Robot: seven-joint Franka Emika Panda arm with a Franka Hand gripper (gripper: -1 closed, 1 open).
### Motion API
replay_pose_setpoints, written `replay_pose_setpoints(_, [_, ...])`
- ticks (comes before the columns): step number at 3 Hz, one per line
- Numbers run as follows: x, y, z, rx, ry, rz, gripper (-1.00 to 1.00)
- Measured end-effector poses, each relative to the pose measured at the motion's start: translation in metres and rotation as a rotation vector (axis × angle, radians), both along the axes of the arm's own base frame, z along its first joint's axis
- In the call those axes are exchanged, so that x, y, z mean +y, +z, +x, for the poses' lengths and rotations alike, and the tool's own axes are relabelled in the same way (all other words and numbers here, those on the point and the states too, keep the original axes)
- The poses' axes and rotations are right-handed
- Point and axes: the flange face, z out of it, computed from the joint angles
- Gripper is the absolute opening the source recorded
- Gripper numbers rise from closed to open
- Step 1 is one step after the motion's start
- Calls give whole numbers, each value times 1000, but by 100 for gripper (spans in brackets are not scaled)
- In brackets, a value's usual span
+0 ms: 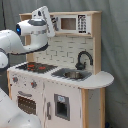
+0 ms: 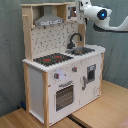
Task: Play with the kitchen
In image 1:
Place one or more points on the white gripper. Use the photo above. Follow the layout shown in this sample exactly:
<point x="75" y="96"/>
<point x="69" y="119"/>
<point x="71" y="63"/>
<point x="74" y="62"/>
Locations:
<point x="43" y="13"/>

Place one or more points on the white microwave door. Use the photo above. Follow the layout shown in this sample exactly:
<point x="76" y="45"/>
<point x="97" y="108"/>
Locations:
<point x="73" y="23"/>

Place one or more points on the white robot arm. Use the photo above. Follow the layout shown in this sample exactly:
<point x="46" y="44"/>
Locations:
<point x="30" y="36"/>

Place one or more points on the wooden toy kitchen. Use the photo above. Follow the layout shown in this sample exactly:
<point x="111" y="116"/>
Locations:
<point x="87" y="97"/>

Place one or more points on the black toy stovetop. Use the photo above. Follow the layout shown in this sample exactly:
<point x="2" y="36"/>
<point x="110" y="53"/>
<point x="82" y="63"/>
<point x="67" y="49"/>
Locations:
<point x="36" y="67"/>

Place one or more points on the black toy faucet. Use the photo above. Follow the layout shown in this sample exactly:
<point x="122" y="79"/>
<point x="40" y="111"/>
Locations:
<point x="81" y="64"/>

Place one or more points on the right red stove knob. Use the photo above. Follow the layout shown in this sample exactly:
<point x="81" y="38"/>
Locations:
<point x="33" y="84"/>

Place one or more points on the red stove knob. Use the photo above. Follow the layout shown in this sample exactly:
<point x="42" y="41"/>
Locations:
<point x="15" y="79"/>
<point x="33" y="84"/>

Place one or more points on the grey toy sink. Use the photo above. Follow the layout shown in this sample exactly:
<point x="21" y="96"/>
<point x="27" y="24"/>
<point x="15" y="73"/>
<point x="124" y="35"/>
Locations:
<point x="72" y="74"/>

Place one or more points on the left red stove knob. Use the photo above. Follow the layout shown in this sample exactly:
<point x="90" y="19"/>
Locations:
<point x="15" y="79"/>

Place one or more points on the oven door with window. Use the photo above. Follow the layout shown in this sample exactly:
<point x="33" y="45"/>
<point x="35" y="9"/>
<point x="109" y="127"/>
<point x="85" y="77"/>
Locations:
<point x="26" y="103"/>

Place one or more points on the grey ice dispenser panel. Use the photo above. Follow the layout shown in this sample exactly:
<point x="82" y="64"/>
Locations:
<point x="62" y="107"/>

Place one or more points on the grey fridge door handle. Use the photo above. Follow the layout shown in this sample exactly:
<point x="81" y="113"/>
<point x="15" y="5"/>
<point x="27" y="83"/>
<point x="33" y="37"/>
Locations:
<point x="48" y="111"/>

